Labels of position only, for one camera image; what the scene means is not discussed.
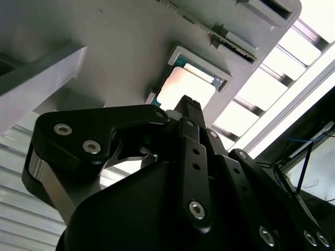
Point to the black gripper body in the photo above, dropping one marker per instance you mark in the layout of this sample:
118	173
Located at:
125	217

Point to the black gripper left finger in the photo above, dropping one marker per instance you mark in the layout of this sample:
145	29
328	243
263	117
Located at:
78	136

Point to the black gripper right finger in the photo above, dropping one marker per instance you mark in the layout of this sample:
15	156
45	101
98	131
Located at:
261	196

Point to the silver CPU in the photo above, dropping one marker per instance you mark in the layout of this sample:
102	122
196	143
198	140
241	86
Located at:
183	83

